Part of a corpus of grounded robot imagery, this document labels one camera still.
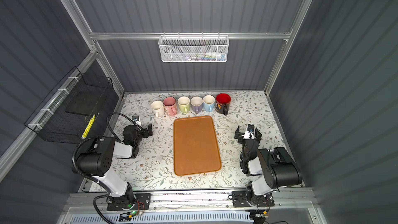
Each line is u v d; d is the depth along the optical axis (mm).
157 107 1043
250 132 741
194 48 1238
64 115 713
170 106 987
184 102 1057
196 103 1096
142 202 724
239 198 736
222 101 1020
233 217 707
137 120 844
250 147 670
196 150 908
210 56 914
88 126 687
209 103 1020
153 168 846
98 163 474
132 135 753
